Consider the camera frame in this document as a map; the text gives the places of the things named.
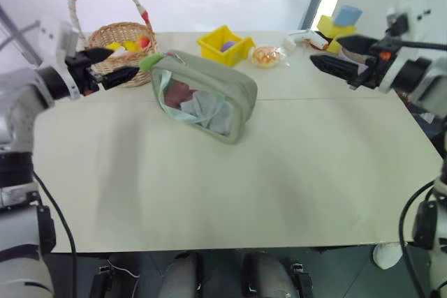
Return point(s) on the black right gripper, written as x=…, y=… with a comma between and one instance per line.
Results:
x=375, y=67

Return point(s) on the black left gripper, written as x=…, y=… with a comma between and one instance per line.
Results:
x=82, y=73

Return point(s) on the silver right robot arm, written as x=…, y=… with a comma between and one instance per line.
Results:
x=431, y=81

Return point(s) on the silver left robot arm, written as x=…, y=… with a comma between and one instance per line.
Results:
x=21, y=120

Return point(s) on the green fabric pouch bag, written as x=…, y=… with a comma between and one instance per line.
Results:
x=223, y=81

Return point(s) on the yellow toy fruit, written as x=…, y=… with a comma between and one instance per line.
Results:
x=122, y=46

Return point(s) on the yellow foam block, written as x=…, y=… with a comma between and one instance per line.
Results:
x=326, y=26

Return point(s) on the green zipper pull tag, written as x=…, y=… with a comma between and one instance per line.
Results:
x=149, y=61

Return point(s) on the blue foam block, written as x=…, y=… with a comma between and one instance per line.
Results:
x=347, y=16

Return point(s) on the orange red toy fruit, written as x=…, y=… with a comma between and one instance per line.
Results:
x=144, y=41

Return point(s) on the white handheld device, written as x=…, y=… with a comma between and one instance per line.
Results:
x=307, y=37

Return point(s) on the pink cloth item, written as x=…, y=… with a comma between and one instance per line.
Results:
x=178, y=95

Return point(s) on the wrapped bread bun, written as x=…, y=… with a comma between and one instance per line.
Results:
x=265, y=56

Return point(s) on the light grey cloth item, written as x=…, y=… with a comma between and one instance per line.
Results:
x=206, y=113

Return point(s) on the yellow plastic bin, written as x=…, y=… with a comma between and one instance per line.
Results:
x=216, y=41

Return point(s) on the purple toy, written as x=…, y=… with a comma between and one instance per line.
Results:
x=228, y=45

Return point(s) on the white round table clamp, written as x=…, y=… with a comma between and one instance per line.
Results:
x=387, y=255

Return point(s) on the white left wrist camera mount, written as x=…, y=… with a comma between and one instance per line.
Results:
x=52, y=38

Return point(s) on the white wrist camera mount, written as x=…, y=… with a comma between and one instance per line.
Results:
x=52, y=38
x=419, y=22

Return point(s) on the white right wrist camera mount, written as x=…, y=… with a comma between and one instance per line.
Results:
x=419, y=22

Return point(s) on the grey metal frame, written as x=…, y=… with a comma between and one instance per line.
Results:
x=14, y=31

